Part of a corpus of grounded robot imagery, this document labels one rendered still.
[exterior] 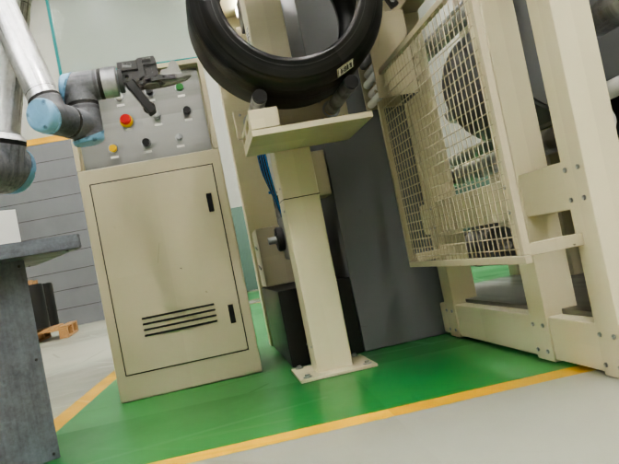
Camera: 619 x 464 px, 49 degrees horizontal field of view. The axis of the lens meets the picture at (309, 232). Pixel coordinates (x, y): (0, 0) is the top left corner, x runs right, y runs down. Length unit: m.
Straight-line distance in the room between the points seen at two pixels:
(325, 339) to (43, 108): 1.17
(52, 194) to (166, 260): 9.11
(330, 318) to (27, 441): 1.02
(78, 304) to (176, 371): 8.93
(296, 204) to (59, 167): 9.58
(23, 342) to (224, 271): 0.92
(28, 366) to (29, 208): 9.82
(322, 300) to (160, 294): 0.67
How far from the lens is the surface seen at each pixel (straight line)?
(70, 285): 11.61
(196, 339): 2.69
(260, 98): 2.02
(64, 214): 11.66
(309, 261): 2.35
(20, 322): 2.04
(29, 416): 2.06
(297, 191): 2.36
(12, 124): 2.29
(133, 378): 2.72
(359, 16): 2.10
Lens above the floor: 0.42
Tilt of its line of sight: 2 degrees up
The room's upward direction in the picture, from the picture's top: 11 degrees counter-clockwise
